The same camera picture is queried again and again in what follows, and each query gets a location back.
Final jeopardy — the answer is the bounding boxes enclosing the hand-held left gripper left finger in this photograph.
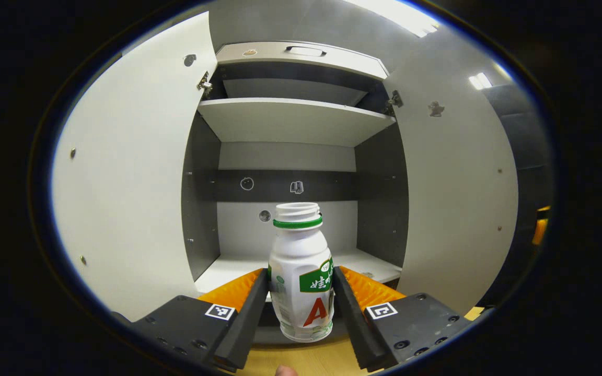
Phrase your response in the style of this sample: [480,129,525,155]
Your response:
[112,267,271,373]

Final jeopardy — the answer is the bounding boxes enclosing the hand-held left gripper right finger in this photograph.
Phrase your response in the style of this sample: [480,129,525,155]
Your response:
[332,265,474,373]

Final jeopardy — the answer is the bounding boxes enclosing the white plastic bottle green label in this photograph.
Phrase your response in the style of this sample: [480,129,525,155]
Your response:
[268,202,335,343]

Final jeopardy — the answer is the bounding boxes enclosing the white cabinet door box sticker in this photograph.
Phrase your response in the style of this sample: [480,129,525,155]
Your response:
[382,29,519,316]

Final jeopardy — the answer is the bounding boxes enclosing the white cabinet door checkered sticker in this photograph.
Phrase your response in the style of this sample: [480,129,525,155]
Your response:
[53,11,218,322]

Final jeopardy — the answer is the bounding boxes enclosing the white and grey cabinet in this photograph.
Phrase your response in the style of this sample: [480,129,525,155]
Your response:
[181,41,409,345]

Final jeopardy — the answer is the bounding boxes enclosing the metal door hinge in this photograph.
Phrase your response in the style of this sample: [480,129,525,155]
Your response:
[196,72,214,99]
[385,90,403,116]

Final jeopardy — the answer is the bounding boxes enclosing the white cabinet drawer front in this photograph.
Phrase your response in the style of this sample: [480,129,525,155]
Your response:
[215,42,389,80]

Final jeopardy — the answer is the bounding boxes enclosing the black backdrop cloth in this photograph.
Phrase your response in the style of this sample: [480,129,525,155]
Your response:
[476,83,555,309]

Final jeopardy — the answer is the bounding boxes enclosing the ceiling strip light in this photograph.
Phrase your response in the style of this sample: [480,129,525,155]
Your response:
[348,0,441,38]

